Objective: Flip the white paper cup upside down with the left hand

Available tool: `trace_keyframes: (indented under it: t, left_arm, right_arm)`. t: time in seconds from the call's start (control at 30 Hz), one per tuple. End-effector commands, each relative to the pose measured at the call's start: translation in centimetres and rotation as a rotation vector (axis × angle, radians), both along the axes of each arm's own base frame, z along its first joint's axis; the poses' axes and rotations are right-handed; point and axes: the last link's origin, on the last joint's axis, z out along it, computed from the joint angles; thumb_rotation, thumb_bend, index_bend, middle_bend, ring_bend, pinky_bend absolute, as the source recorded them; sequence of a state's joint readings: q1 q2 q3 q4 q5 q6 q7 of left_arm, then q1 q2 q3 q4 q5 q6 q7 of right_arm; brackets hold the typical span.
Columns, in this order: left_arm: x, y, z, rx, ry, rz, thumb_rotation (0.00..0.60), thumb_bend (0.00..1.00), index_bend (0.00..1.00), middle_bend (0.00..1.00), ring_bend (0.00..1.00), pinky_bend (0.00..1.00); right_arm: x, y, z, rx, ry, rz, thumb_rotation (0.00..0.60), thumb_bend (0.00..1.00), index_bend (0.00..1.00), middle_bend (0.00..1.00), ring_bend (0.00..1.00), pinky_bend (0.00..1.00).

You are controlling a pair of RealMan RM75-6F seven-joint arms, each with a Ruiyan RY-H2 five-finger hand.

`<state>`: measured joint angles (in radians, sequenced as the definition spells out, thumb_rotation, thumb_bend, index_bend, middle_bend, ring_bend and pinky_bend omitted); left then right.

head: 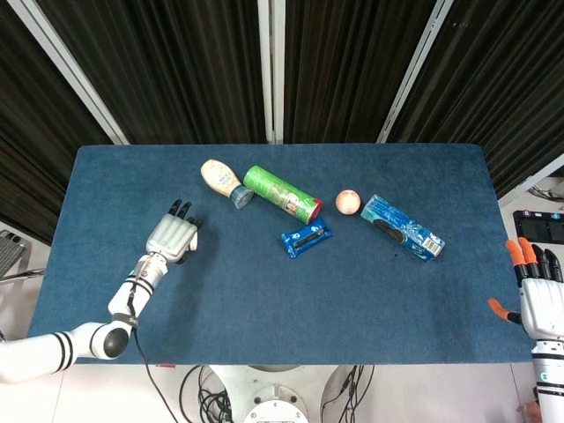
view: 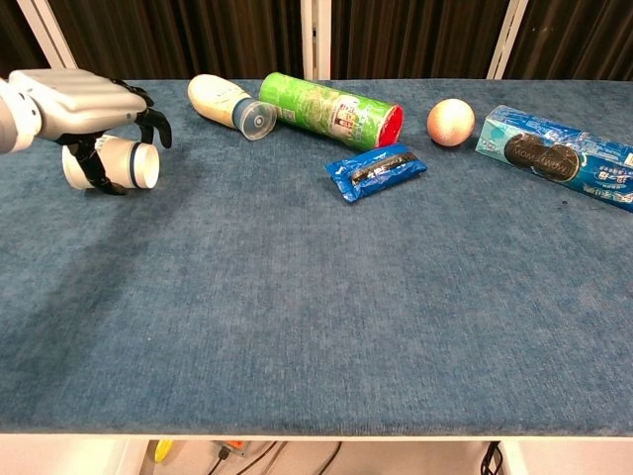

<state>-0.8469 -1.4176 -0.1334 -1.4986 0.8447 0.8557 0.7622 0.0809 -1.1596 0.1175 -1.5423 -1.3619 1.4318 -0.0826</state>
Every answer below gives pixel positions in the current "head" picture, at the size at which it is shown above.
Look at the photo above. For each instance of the blue felt table mat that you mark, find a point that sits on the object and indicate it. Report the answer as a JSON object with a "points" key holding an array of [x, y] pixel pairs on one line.
{"points": [[286, 304]]}

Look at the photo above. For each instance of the blue cookie box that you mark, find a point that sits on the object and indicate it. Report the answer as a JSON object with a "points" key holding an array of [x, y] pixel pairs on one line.
{"points": [[403, 229]]}

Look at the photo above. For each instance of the black tray with labels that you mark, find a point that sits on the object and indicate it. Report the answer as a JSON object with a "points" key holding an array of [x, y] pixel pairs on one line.
{"points": [[542, 227]]}

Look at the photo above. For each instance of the black ribbed partition panel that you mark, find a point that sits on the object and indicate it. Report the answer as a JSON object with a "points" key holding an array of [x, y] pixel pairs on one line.
{"points": [[26, 132], [343, 66], [176, 66], [498, 79]]}

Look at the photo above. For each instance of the right orange-tipped robot hand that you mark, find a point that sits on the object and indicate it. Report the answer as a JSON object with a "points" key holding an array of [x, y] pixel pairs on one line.
{"points": [[544, 304]]}

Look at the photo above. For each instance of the white partition frame post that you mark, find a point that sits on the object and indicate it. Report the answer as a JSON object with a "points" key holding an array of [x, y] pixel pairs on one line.
{"points": [[271, 66], [533, 178], [66, 66], [414, 70]]}

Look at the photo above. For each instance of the small red sticker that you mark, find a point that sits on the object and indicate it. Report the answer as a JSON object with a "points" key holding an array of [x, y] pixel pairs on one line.
{"points": [[165, 365]]}

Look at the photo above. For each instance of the left black-fingered robot hand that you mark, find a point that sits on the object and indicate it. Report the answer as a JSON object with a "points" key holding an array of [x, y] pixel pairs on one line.
{"points": [[172, 235]]}

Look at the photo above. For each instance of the white robot torso base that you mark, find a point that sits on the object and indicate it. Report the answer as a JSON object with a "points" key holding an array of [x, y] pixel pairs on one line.
{"points": [[275, 401]]}

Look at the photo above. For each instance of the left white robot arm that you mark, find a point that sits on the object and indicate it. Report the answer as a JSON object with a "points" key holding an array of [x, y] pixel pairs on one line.
{"points": [[88, 335]]}

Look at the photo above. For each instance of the blue cookie packet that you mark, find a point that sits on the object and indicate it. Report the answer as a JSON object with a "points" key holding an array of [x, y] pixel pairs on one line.
{"points": [[306, 239]]}

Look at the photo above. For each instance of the peach coloured round fruit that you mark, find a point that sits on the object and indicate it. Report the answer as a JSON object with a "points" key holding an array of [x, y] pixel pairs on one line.
{"points": [[348, 202]]}

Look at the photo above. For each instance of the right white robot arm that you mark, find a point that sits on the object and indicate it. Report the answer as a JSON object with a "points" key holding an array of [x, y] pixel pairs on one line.
{"points": [[551, 379]]}

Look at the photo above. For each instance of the cream mayonnaise squeeze bottle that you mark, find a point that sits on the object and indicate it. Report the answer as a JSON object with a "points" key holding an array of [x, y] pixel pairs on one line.
{"points": [[220, 177]]}

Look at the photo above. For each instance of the green chips can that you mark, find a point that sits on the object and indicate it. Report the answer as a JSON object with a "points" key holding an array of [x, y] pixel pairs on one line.
{"points": [[282, 194]]}

